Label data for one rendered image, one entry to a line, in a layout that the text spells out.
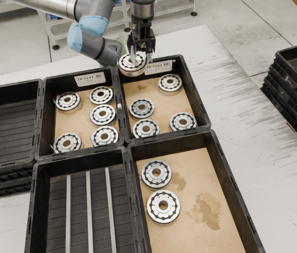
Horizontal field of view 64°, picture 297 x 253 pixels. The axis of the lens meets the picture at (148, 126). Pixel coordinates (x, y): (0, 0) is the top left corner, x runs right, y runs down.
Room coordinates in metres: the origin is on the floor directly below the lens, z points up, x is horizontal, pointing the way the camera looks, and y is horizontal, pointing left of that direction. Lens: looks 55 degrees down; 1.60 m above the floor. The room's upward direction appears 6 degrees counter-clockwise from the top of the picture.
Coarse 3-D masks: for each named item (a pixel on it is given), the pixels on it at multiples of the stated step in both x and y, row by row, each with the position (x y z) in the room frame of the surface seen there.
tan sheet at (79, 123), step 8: (112, 88) 0.77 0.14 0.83; (80, 96) 0.75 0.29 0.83; (88, 104) 0.69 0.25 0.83; (112, 104) 0.68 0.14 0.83; (56, 112) 0.67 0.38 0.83; (80, 112) 0.65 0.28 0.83; (88, 112) 0.65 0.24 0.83; (56, 120) 0.62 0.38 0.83; (64, 120) 0.62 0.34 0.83; (72, 120) 0.61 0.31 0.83; (80, 120) 0.61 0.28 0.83; (88, 120) 0.60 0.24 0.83; (56, 128) 0.58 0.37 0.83; (64, 128) 0.58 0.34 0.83; (72, 128) 0.58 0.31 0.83; (80, 128) 0.57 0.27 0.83; (88, 128) 0.57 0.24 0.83; (96, 128) 0.56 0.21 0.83; (56, 136) 0.54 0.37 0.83; (80, 136) 0.53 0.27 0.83; (88, 136) 0.53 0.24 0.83; (88, 144) 0.49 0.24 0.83
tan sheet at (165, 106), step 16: (144, 80) 0.80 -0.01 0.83; (128, 96) 0.71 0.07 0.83; (144, 96) 0.70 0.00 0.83; (160, 96) 0.69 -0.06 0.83; (176, 96) 0.68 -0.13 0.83; (128, 112) 0.62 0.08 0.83; (160, 112) 0.61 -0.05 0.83; (176, 112) 0.60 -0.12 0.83; (192, 112) 0.59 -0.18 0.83; (160, 128) 0.53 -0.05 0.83
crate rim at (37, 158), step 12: (72, 72) 0.79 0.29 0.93; (84, 72) 0.78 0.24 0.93; (120, 120) 0.52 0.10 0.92; (120, 132) 0.46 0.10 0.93; (36, 144) 0.45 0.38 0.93; (108, 144) 0.42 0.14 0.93; (120, 144) 0.41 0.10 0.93; (36, 156) 0.40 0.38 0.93; (48, 156) 0.40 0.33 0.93; (60, 156) 0.39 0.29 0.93
